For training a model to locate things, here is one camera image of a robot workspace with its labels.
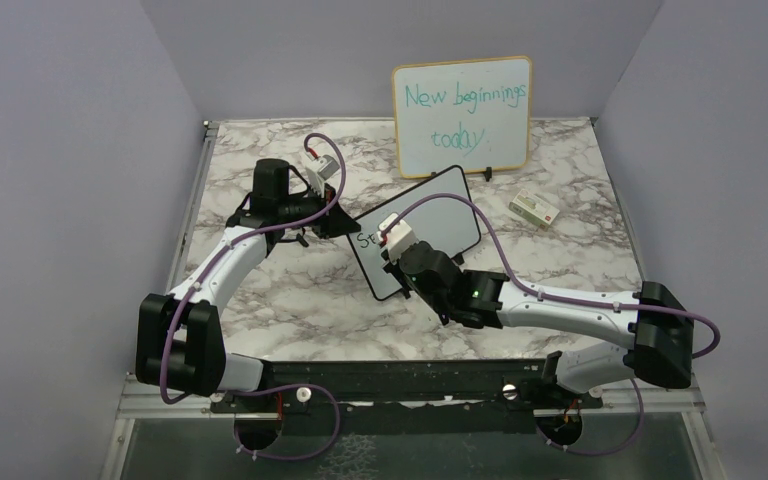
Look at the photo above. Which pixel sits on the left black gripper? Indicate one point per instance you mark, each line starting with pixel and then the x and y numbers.
pixel 335 223

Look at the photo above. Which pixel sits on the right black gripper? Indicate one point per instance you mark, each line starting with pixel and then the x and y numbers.
pixel 397 271

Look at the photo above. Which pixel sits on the black marker cap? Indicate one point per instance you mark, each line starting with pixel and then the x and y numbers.
pixel 302 241

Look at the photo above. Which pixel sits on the black framed whiteboard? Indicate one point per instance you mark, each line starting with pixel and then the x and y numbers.
pixel 448 225

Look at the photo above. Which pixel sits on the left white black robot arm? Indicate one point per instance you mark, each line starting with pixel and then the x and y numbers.
pixel 180 344

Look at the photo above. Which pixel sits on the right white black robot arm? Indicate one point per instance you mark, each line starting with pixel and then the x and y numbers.
pixel 644 335

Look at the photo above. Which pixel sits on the yellow framed whiteboard with writing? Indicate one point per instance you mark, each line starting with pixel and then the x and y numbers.
pixel 475 114

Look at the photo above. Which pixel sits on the white green eraser box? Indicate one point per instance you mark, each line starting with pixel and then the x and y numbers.
pixel 533 209

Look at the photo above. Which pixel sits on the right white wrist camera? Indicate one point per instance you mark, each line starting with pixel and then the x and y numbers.
pixel 397 240

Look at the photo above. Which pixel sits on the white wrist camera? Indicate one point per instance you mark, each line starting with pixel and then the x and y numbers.
pixel 397 240
pixel 318 170

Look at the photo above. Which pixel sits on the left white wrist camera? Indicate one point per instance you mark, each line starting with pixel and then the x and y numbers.
pixel 318 170

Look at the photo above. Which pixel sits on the black aluminium base frame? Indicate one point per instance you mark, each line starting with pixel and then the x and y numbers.
pixel 475 419

